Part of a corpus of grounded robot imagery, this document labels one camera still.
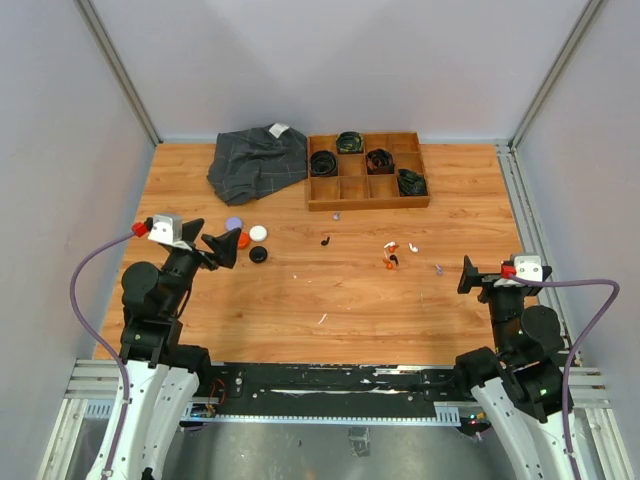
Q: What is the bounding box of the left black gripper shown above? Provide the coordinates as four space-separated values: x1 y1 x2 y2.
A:
162 219 241 315

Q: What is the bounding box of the black earbud case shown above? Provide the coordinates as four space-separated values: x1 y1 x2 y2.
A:
249 246 268 264

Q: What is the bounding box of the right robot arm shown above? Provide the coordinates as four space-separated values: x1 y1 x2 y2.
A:
452 254 583 479

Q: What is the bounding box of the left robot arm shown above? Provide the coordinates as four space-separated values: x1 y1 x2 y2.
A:
87 214 242 479

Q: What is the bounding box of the purple earbud case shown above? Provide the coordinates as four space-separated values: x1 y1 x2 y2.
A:
225 216 244 231

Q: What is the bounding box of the orange earbud case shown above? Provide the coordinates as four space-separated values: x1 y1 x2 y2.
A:
237 232 251 250

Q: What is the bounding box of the white earbud case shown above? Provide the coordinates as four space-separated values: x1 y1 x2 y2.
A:
249 225 268 242

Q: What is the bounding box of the grey checked cloth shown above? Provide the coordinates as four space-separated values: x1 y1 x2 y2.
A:
207 123 308 206

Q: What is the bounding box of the dark green rolled tie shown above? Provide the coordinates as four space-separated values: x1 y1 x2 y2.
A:
397 169 428 197

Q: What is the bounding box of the black rolled belt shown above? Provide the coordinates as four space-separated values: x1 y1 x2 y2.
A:
309 150 338 177

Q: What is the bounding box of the brown rolled belt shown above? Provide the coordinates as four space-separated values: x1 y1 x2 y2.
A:
366 148 395 175

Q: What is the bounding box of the wooden compartment tray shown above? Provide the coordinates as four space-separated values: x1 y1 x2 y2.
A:
306 131 430 212

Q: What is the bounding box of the green patterned rolled tie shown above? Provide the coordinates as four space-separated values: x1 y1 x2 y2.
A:
336 131 364 155

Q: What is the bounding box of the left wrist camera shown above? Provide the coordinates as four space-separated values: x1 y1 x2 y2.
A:
148 213 182 246

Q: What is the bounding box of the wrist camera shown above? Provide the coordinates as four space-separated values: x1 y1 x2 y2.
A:
495 254 544 286
148 213 182 246

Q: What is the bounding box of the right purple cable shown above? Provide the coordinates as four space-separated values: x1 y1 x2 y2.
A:
501 264 621 480

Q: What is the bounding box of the purple cable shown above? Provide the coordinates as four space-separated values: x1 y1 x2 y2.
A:
69 222 151 480
501 264 621 480

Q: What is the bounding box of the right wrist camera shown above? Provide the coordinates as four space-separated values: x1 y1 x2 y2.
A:
495 254 544 286

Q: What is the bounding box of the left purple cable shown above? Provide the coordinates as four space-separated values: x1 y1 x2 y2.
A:
69 222 151 480

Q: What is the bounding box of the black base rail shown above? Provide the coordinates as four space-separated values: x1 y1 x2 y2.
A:
184 363 478 423

